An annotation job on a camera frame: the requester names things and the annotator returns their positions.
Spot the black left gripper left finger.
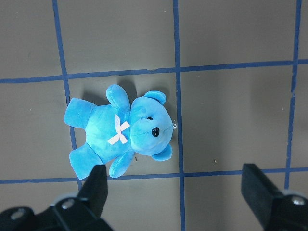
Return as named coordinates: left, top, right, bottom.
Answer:
left=77, top=165, right=107, bottom=217

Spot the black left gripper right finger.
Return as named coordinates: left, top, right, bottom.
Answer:
left=241, top=163, right=283, bottom=212

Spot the blue teddy bear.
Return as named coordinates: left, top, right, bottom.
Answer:
left=64, top=84, right=175, bottom=180

